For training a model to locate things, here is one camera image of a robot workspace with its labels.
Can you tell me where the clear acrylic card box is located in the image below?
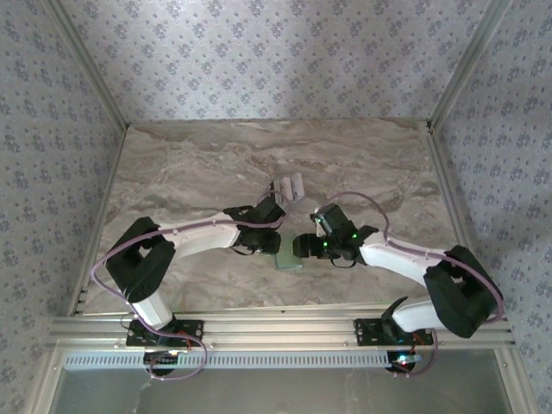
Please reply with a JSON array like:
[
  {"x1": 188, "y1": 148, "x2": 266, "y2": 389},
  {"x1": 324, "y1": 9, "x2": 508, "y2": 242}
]
[{"x1": 267, "y1": 171, "x2": 305, "y2": 204}]

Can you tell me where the grey metal panel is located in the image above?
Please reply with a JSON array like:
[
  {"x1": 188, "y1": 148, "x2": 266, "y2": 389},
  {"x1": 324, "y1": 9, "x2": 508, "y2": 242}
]
[{"x1": 55, "y1": 368, "x2": 514, "y2": 414}]

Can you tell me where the aluminium mounting rail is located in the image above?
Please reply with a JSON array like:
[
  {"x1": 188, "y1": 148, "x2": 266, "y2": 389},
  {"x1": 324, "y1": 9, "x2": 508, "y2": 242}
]
[{"x1": 47, "y1": 301, "x2": 517, "y2": 351}]

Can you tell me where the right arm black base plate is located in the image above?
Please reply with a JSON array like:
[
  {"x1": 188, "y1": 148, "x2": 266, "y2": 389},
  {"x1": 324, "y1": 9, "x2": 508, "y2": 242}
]
[{"x1": 353, "y1": 317, "x2": 435, "y2": 348}]

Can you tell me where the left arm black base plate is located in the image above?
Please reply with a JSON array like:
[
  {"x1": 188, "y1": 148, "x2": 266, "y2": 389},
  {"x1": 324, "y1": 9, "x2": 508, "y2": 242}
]
[{"x1": 126, "y1": 318, "x2": 205, "y2": 348}]

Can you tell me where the grey slotted cable duct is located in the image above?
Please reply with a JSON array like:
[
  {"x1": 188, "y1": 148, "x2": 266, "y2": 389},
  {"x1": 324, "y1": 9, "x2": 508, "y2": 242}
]
[{"x1": 63, "y1": 351, "x2": 392, "y2": 371}]

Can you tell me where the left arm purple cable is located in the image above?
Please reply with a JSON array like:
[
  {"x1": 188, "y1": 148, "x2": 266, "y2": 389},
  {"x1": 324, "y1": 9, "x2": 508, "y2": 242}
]
[{"x1": 91, "y1": 191, "x2": 301, "y2": 381}]

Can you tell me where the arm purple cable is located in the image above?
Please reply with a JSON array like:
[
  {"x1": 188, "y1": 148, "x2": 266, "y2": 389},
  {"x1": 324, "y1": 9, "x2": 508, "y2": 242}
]
[
  {"x1": 312, "y1": 191, "x2": 505, "y2": 380},
  {"x1": 91, "y1": 191, "x2": 301, "y2": 381}
]

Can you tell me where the aluminium side rail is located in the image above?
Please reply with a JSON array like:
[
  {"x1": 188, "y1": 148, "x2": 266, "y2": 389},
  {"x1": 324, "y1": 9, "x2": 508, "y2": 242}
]
[
  {"x1": 66, "y1": 123, "x2": 130, "y2": 318},
  {"x1": 424, "y1": 122, "x2": 492, "y2": 314}
]

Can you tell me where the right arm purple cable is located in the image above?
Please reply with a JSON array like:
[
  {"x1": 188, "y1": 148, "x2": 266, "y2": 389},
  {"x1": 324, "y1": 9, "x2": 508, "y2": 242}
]
[{"x1": 312, "y1": 191, "x2": 505, "y2": 380}]

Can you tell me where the aluminium corner post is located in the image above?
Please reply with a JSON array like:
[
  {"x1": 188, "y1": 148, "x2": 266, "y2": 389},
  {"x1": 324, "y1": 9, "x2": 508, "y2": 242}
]
[
  {"x1": 42, "y1": 0, "x2": 130, "y2": 130},
  {"x1": 429, "y1": 0, "x2": 517, "y2": 130}
]

